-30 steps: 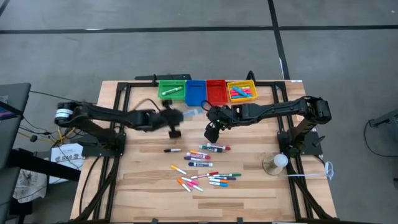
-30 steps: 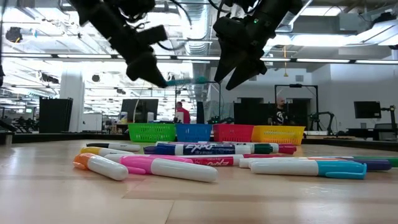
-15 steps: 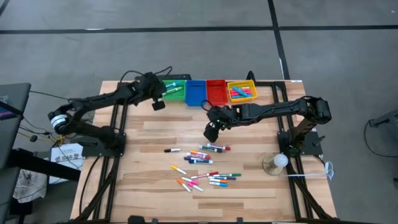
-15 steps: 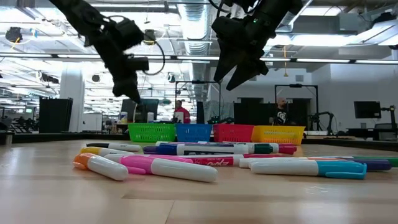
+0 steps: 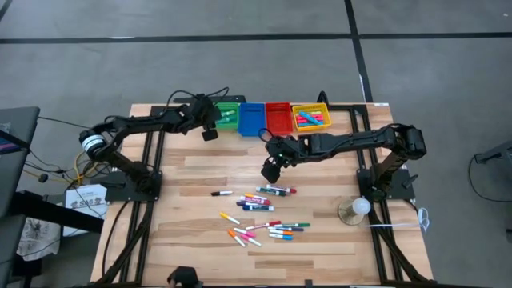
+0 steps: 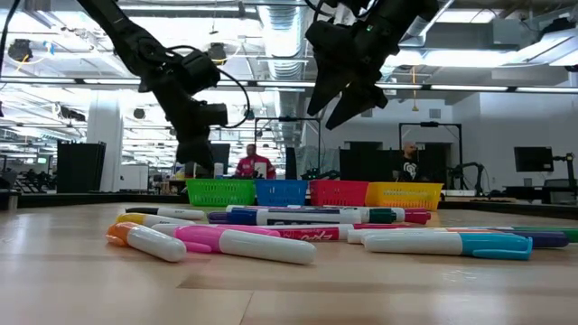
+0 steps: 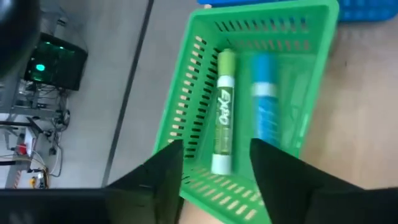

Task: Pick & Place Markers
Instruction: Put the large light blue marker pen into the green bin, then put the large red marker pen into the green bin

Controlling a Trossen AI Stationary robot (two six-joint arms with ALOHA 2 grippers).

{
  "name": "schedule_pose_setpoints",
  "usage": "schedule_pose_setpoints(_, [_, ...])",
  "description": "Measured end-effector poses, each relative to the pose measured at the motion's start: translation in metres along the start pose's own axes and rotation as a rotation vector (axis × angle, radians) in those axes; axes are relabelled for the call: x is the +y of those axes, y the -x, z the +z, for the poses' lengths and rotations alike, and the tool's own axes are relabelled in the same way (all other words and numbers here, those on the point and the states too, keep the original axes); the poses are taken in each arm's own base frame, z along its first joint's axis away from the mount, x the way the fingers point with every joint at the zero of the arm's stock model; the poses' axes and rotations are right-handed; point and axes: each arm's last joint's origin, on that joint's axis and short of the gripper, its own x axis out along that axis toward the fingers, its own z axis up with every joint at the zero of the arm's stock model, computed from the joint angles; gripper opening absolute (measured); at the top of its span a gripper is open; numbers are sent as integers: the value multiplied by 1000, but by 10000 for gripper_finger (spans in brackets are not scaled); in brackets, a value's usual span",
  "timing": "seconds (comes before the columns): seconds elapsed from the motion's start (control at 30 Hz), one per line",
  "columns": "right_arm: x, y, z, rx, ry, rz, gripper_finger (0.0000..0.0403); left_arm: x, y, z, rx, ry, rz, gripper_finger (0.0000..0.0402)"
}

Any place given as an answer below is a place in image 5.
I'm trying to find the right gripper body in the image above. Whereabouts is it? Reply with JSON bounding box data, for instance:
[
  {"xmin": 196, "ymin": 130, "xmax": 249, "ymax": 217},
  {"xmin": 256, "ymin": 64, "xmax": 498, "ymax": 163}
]
[{"xmin": 263, "ymin": 134, "xmax": 307, "ymax": 167}]

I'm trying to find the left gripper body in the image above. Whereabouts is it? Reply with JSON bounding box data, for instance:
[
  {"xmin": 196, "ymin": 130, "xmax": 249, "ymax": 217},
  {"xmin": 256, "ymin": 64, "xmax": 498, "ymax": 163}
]
[{"xmin": 187, "ymin": 106, "xmax": 222, "ymax": 131}]

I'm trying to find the red Expo marker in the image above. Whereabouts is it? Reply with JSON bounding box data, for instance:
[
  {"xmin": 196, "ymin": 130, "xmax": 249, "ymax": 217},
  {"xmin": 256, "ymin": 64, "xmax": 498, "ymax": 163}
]
[{"xmin": 266, "ymin": 183, "xmax": 298, "ymax": 194}]

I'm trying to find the pink Expo marker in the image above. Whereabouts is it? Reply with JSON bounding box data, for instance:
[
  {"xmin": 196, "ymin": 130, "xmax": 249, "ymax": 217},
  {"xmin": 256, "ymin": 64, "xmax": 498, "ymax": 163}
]
[{"xmin": 239, "ymin": 195, "xmax": 273, "ymax": 206}]

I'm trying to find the red fine-tip marker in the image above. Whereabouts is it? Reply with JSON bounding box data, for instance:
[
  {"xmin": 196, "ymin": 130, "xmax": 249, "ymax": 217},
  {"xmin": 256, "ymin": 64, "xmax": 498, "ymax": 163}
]
[{"xmin": 244, "ymin": 220, "xmax": 282, "ymax": 231}]

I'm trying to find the purple fine-tip marker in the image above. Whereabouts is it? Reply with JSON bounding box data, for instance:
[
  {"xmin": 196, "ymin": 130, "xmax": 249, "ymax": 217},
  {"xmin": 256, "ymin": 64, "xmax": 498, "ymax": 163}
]
[{"xmin": 266, "ymin": 226, "xmax": 305, "ymax": 234}]

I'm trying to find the white marker pink cap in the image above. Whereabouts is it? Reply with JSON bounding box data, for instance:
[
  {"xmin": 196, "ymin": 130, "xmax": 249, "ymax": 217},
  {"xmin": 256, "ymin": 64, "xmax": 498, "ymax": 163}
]
[
  {"xmin": 232, "ymin": 226, "xmax": 258, "ymax": 239},
  {"xmin": 239, "ymin": 234, "xmax": 263, "ymax": 248}
]

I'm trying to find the red plastic basket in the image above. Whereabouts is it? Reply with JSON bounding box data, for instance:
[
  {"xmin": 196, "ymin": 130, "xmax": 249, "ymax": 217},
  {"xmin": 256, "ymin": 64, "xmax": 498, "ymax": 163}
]
[{"xmin": 264, "ymin": 102, "xmax": 295, "ymax": 137}]

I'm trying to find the green plastic basket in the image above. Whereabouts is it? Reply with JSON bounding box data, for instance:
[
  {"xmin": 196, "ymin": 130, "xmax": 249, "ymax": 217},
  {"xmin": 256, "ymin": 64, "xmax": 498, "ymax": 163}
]
[{"xmin": 214, "ymin": 102, "xmax": 240, "ymax": 131}]

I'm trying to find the black bar at table edge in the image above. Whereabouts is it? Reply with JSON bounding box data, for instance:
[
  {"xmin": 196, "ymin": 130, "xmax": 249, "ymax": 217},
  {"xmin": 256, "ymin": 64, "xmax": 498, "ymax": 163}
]
[{"xmin": 172, "ymin": 94, "xmax": 247, "ymax": 105}]

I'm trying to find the blue plastic basket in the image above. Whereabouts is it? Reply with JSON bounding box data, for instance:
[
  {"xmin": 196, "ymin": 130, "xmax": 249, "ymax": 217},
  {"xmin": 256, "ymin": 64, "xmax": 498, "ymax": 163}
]
[{"xmin": 237, "ymin": 102, "xmax": 267, "ymax": 138}]

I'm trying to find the yellow plastic basket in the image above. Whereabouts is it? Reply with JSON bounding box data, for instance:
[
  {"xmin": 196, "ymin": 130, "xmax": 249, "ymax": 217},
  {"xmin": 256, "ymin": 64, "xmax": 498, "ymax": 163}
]
[{"xmin": 290, "ymin": 102, "xmax": 332, "ymax": 133}]

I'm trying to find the white bulb lamp round base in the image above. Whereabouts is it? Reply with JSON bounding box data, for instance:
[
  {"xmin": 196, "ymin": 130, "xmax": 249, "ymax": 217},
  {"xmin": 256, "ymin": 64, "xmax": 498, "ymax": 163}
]
[{"xmin": 337, "ymin": 196, "xmax": 372, "ymax": 226}]

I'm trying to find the printed paper sheet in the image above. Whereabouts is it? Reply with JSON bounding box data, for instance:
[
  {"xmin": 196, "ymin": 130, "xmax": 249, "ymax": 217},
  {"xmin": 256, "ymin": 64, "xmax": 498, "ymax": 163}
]
[{"xmin": 62, "ymin": 183, "xmax": 109, "ymax": 238}]

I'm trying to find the black side table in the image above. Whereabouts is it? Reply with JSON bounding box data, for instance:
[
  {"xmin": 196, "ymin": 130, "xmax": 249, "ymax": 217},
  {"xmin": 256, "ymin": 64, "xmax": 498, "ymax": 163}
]
[{"xmin": 0, "ymin": 190, "xmax": 105, "ymax": 288}]

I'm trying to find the grey cabinet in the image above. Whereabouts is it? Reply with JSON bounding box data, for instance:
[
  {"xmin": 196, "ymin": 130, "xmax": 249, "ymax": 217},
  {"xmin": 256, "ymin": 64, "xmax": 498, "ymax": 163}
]
[{"xmin": 0, "ymin": 106, "xmax": 41, "ymax": 219}]

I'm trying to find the white cloth bag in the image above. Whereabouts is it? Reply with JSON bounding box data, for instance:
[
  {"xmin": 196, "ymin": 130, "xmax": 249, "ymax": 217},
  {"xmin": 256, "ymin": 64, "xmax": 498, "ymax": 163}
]
[{"xmin": 15, "ymin": 218, "xmax": 51, "ymax": 262}]

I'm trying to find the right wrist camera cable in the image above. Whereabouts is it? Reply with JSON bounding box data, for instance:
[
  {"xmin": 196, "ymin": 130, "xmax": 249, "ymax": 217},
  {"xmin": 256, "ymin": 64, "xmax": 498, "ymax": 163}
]
[{"xmin": 258, "ymin": 127, "xmax": 277, "ymax": 144}]

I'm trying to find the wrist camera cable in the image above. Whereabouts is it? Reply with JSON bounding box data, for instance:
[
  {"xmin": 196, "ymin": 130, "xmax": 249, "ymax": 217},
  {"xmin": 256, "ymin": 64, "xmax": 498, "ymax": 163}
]
[
  {"xmin": 258, "ymin": 127, "xmax": 277, "ymax": 144},
  {"xmin": 165, "ymin": 86, "xmax": 231, "ymax": 111}
]

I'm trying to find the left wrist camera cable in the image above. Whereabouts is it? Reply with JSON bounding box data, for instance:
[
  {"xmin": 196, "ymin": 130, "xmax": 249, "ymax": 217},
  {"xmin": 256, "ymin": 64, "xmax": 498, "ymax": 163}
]
[{"xmin": 165, "ymin": 86, "xmax": 231, "ymax": 111}]

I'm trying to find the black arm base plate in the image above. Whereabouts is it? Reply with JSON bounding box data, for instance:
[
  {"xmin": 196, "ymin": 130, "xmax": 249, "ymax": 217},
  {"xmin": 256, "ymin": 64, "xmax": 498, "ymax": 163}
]
[
  {"xmin": 104, "ymin": 170, "xmax": 163, "ymax": 203},
  {"xmin": 356, "ymin": 168, "xmax": 416, "ymax": 202}
]

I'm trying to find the white lamp cable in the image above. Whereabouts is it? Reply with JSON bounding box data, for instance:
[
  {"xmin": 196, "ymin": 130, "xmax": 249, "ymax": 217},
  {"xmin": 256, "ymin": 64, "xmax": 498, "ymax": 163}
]
[{"xmin": 362, "ymin": 206, "xmax": 431, "ymax": 234}]

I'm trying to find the yellow cable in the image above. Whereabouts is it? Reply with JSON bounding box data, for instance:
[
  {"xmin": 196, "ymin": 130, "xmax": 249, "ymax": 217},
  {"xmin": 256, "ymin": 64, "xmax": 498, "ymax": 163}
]
[{"xmin": 74, "ymin": 150, "xmax": 101, "ymax": 187}]

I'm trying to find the black floor cable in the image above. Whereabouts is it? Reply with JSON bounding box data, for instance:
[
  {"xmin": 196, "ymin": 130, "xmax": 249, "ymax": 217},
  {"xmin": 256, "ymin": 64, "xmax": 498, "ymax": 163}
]
[
  {"xmin": 467, "ymin": 154, "xmax": 512, "ymax": 204},
  {"xmin": 38, "ymin": 115, "xmax": 95, "ymax": 131}
]

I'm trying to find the black power cable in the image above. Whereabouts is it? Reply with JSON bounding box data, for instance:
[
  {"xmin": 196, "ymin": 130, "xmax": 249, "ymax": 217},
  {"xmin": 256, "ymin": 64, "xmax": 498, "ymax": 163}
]
[{"xmin": 101, "ymin": 198, "xmax": 133, "ymax": 279}]

